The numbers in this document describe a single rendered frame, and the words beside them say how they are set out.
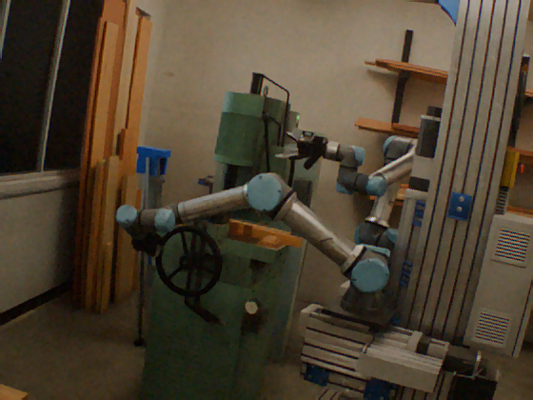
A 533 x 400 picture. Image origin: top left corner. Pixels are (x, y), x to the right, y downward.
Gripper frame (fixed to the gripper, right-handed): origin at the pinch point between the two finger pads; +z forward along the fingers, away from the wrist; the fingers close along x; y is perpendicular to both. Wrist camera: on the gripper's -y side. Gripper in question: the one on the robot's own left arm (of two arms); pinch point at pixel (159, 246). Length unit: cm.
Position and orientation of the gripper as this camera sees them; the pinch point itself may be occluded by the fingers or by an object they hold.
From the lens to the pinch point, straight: 228.3
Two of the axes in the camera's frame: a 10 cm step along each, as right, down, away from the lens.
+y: -3.0, 8.8, -3.7
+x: 9.4, 2.0, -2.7
